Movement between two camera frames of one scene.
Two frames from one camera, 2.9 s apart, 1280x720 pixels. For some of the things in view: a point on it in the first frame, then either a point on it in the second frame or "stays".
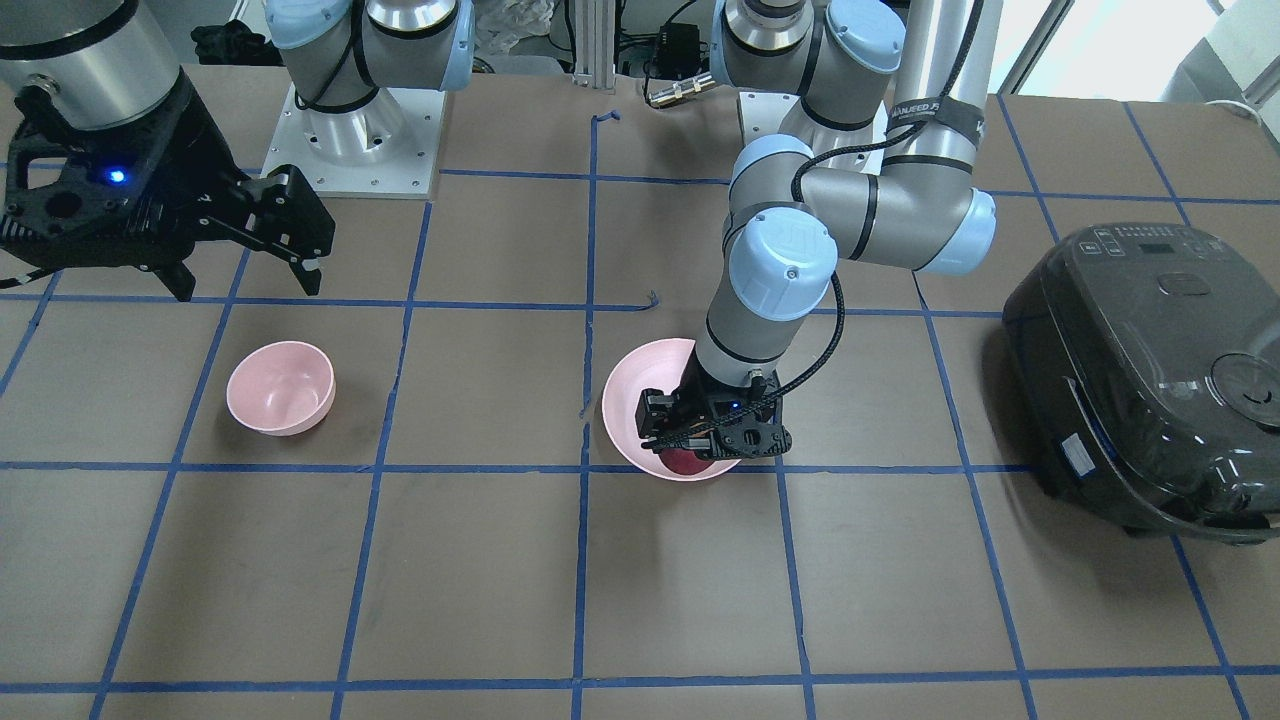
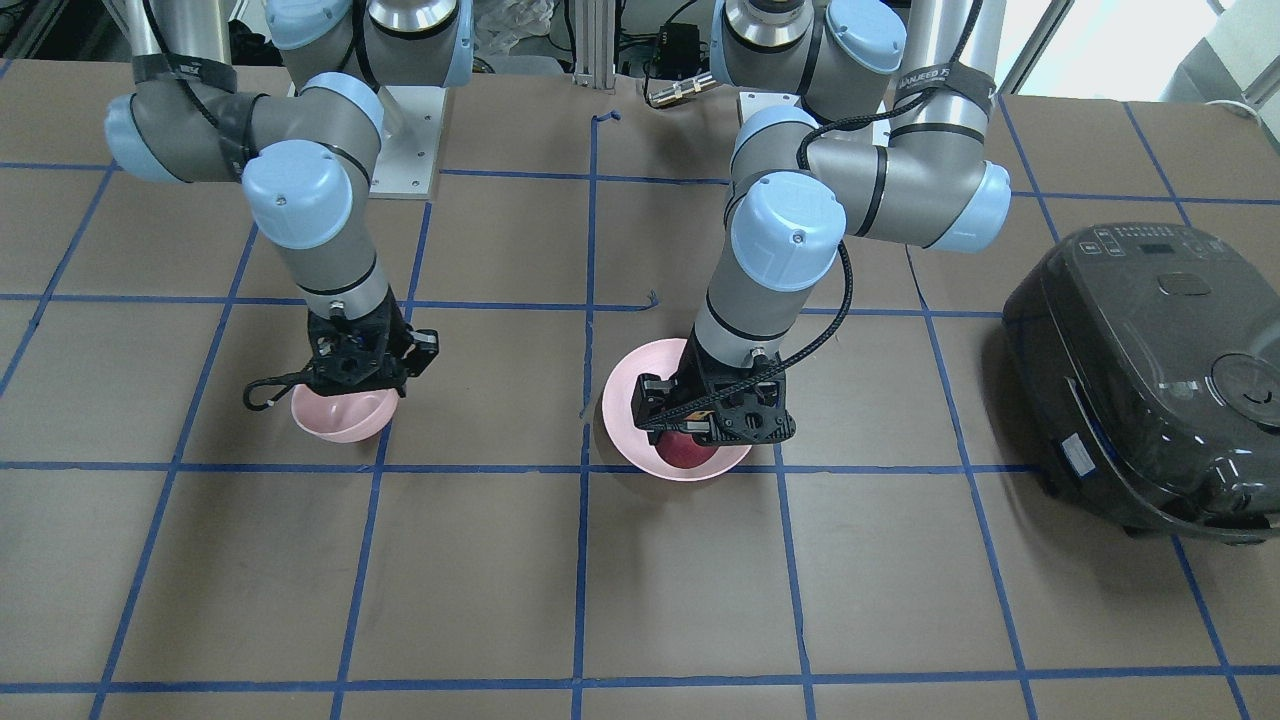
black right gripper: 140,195 → 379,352
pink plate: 657,364 stays
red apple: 682,461 stays
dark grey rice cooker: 1145,360 stays
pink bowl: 281,388 → 344,417
